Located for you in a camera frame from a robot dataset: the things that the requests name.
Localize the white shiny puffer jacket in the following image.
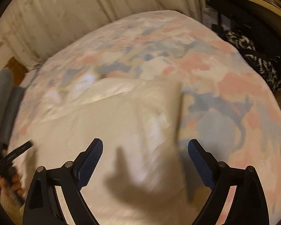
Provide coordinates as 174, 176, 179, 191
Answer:
8, 77, 197, 225

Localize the person left hand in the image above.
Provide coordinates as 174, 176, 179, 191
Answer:
0, 166, 25, 198

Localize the dark grey bolster pillow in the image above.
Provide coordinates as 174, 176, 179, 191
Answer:
0, 86, 26, 145

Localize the light blue-grey bolster pillow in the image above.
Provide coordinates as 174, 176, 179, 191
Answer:
0, 68, 13, 127

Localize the wooden headboard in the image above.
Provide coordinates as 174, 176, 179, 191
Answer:
5, 57, 28, 86

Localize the pastel cat pattern bedspread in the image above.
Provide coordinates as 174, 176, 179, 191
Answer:
10, 11, 281, 224

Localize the black white patterned garment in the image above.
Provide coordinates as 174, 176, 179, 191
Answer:
220, 30, 281, 92

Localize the cream patterned curtain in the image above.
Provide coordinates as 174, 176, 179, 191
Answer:
0, 0, 206, 69

